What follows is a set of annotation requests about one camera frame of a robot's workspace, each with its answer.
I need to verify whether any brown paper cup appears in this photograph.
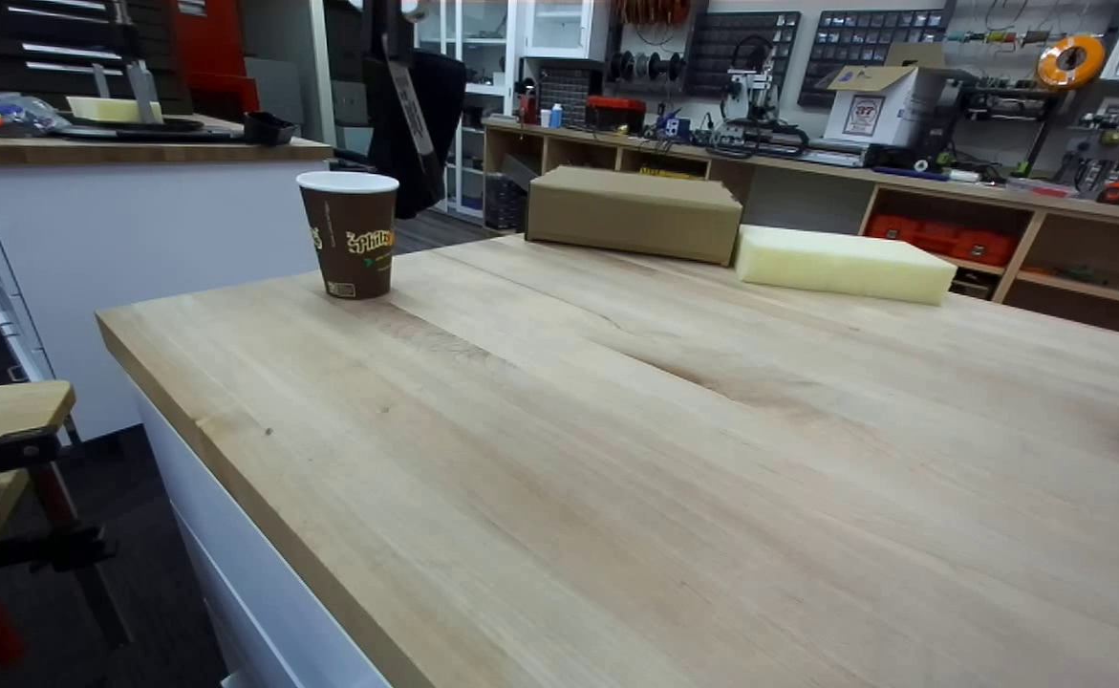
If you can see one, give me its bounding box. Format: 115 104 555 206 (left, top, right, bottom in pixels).
295 171 400 301

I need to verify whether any row of red cases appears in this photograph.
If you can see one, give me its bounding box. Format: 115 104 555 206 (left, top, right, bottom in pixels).
866 213 1020 269

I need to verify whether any pale yellow foam block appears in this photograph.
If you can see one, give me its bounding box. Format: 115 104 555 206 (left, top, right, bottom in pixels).
734 225 958 307

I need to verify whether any long wooden workbench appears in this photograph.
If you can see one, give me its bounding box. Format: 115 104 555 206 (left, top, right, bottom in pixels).
480 116 1119 344

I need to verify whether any white cardboard box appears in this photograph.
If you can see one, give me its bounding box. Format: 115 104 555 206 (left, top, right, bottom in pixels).
821 64 954 148

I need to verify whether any white bench microscope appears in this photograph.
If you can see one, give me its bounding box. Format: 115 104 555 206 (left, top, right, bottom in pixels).
710 36 810 161

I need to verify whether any brown cardboard box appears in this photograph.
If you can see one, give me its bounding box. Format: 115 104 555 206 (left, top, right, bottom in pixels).
526 165 743 267

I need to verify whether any red and black toolbox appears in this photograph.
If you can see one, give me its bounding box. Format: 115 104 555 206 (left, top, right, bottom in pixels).
585 95 649 134

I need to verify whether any white glass door cabinet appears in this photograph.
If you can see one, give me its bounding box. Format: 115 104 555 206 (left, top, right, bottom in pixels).
415 0 613 223

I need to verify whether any small black bin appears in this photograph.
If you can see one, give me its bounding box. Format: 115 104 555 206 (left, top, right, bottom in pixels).
241 111 299 147

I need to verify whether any red tool cabinet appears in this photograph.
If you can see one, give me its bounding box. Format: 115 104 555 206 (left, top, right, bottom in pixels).
173 0 261 121

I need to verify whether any white counter with wooden top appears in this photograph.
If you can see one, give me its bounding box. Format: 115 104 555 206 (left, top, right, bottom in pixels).
0 113 335 442

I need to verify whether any black round tray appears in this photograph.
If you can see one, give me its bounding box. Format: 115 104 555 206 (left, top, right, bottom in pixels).
59 114 207 136

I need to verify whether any small yellow foam block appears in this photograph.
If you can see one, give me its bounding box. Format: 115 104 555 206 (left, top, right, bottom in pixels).
66 96 164 125

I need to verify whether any wooden board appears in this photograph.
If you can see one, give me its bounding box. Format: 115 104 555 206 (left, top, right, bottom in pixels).
0 379 77 614

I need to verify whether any black drawer cabinet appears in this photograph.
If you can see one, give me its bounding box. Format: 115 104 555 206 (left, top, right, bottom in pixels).
0 0 193 112

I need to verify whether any clear bag of markers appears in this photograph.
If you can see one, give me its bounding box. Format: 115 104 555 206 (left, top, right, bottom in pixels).
0 92 72 138

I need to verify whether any orange wire spool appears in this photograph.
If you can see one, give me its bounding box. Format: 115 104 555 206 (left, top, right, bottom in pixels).
1036 33 1108 92

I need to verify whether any dark wall parts bin rack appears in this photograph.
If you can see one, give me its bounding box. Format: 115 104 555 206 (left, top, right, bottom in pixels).
687 10 803 97
797 8 958 109

